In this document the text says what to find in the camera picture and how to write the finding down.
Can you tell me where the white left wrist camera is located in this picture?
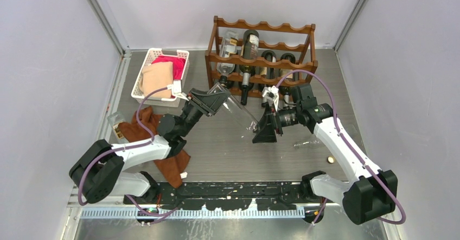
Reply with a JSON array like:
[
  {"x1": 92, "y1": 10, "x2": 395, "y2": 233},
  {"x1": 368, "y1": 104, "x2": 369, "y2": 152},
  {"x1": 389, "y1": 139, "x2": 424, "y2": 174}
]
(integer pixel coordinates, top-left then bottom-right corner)
[{"x1": 167, "y1": 80, "x2": 189, "y2": 101}]

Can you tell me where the green bottle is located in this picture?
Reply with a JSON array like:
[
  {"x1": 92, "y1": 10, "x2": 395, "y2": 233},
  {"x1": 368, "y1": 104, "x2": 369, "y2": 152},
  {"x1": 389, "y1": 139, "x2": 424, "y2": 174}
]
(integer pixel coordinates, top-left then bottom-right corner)
[{"x1": 239, "y1": 30, "x2": 259, "y2": 92}]

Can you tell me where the pink folded cloth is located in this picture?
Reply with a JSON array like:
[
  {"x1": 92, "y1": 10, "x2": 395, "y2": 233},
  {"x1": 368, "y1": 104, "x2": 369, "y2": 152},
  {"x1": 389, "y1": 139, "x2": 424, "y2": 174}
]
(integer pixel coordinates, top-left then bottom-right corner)
[{"x1": 151, "y1": 55, "x2": 186, "y2": 81}]

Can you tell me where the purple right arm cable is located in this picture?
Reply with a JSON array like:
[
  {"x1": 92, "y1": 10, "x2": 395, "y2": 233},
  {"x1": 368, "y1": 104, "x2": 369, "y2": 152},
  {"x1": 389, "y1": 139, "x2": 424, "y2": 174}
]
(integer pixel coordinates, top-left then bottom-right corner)
[{"x1": 276, "y1": 70, "x2": 407, "y2": 225}]

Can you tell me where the peach folded cloth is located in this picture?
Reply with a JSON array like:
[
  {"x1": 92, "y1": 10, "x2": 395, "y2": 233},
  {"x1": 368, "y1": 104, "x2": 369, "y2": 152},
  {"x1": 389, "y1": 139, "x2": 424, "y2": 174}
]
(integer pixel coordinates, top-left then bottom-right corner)
[{"x1": 140, "y1": 62, "x2": 173, "y2": 99}]

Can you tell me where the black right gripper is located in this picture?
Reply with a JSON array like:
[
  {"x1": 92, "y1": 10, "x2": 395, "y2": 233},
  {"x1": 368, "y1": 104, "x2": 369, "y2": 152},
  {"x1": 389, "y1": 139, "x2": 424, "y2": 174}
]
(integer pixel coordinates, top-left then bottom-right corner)
[{"x1": 252, "y1": 102, "x2": 302, "y2": 143}]

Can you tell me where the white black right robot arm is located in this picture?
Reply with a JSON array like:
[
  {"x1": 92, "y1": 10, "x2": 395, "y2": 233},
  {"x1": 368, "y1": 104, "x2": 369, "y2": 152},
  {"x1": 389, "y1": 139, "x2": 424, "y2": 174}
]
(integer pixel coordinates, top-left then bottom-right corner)
[{"x1": 252, "y1": 84, "x2": 398, "y2": 225}]

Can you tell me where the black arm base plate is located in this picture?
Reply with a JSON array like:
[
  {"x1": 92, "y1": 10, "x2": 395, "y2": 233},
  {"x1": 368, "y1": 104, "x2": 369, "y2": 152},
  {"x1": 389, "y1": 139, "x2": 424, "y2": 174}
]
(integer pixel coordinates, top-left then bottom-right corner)
[{"x1": 134, "y1": 181, "x2": 323, "y2": 211}]

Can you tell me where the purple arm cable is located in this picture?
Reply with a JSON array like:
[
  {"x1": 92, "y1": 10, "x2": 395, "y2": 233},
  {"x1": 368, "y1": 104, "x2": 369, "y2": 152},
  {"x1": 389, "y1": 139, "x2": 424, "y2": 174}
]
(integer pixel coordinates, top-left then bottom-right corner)
[
  {"x1": 276, "y1": 70, "x2": 407, "y2": 225},
  {"x1": 77, "y1": 86, "x2": 170, "y2": 225}
]

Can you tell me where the dark bottle white label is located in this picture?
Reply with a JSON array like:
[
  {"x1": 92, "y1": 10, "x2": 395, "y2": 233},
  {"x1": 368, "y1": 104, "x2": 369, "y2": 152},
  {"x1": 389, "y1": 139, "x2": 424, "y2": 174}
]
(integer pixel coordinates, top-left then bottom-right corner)
[{"x1": 239, "y1": 82, "x2": 254, "y2": 105}]

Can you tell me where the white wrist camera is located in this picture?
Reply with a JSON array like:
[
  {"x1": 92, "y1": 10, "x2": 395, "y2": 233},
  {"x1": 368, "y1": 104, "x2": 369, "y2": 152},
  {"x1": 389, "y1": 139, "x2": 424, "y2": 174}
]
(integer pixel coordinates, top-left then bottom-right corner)
[
  {"x1": 167, "y1": 80, "x2": 189, "y2": 101},
  {"x1": 262, "y1": 86, "x2": 279, "y2": 114}
]

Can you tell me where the white plastic basket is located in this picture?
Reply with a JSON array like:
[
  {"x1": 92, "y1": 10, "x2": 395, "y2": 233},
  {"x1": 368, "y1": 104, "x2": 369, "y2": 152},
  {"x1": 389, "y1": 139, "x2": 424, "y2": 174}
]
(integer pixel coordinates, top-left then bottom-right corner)
[{"x1": 131, "y1": 48, "x2": 189, "y2": 108}]

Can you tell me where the brown wooden wine rack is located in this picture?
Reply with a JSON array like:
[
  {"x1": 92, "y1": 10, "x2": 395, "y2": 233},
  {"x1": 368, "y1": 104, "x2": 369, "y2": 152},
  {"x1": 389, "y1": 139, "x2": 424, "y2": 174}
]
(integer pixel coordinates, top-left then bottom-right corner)
[{"x1": 205, "y1": 16, "x2": 318, "y2": 87}]

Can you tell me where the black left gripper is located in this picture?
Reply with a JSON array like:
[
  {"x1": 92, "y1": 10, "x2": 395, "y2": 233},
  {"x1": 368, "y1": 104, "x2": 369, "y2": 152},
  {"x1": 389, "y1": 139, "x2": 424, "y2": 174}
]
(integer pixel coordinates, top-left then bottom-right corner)
[{"x1": 178, "y1": 88, "x2": 230, "y2": 137}]

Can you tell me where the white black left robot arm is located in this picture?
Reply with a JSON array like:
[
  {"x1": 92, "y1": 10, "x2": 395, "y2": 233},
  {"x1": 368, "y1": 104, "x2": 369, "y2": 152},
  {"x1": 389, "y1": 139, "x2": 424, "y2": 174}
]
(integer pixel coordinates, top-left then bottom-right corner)
[{"x1": 69, "y1": 84, "x2": 231, "y2": 206}]

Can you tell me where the clear bottle brown label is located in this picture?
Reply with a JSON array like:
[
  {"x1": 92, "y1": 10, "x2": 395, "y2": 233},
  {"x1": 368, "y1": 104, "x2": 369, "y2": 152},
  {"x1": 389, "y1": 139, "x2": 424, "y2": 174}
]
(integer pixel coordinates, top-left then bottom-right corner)
[{"x1": 216, "y1": 30, "x2": 239, "y2": 76}]

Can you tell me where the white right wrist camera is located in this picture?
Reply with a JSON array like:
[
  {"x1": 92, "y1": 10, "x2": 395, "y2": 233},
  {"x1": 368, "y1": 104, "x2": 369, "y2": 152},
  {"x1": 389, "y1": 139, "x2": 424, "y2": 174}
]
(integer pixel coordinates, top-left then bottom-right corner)
[{"x1": 262, "y1": 86, "x2": 279, "y2": 114}]

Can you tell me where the brown towel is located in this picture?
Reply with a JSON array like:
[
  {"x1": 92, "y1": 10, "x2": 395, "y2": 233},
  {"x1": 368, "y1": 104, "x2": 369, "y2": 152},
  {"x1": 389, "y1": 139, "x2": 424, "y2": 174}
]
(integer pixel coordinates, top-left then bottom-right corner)
[{"x1": 119, "y1": 106, "x2": 191, "y2": 188}]

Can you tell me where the gold bottle cap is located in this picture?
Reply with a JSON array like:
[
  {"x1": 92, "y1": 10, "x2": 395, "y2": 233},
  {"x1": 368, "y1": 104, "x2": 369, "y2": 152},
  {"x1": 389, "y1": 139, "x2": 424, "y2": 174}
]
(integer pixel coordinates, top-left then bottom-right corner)
[{"x1": 327, "y1": 156, "x2": 335, "y2": 164}]

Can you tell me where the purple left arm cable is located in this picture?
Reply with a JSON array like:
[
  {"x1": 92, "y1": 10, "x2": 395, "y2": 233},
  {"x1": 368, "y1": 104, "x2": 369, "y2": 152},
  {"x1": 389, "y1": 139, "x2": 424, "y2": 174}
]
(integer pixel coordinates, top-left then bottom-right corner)
[{"x1": 77, "y1": 86, "x2": 170, "y2": 225}]

